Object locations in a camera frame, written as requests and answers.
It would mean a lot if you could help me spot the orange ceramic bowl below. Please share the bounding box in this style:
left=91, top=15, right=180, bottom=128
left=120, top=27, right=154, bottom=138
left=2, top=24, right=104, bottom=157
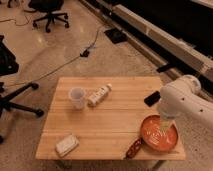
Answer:
left=140, top=115, right=178, bottom=152

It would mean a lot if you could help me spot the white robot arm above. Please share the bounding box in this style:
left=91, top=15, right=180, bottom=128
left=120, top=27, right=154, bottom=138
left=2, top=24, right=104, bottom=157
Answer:
left=157, top=75, right=213, bottom=131

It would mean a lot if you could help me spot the black smartphone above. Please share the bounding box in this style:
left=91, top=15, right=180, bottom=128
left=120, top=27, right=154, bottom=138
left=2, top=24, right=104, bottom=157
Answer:
left=144, top=91, right=160, bottom=107

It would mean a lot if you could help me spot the red patterned flat object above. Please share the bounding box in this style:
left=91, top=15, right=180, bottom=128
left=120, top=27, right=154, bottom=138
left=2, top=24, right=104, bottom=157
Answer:
left=125, top=138, right=142, bottom=159

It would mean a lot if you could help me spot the white plastic bottle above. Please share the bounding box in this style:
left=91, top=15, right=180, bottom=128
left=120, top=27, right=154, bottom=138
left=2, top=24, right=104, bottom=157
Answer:
left=88, top=84, right=112, bottom=107

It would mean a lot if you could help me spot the wooden table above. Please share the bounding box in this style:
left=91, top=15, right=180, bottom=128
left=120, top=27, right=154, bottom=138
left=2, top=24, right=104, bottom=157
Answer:
left=35, top=76, right=187, bottom=161

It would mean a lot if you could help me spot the clear plastic cup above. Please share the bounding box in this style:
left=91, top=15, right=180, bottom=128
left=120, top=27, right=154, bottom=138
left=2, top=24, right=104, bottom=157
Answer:
left=68, top=87, right=85, bottom=110

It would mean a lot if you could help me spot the black floor mat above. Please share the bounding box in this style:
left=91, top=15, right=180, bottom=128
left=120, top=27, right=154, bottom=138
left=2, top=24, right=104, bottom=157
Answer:
left=105, top=28, right=127, bottom=44

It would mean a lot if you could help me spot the white wrapped packet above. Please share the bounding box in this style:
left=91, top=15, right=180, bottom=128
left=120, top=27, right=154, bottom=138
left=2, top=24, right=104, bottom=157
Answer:
left=55, top=134, right=79, bottom=157

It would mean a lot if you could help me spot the black office chair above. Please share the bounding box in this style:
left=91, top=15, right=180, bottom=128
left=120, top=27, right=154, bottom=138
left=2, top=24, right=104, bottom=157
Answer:
left=28, top=0, right=69, bottom=33

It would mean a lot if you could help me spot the black chair on left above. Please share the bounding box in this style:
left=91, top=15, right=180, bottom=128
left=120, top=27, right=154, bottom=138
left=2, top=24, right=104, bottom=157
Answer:
left=0, top=34, right=45, bottom=145

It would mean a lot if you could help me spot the floor cable with plug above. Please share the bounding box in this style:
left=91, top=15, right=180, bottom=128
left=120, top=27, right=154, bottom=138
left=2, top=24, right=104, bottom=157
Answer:
left=3, top=24, right=104, bottom=88

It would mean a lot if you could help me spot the long white rail beam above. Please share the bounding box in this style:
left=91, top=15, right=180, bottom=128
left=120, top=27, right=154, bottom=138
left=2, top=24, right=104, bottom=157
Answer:
left=79, top=0, right=213, bottom=79

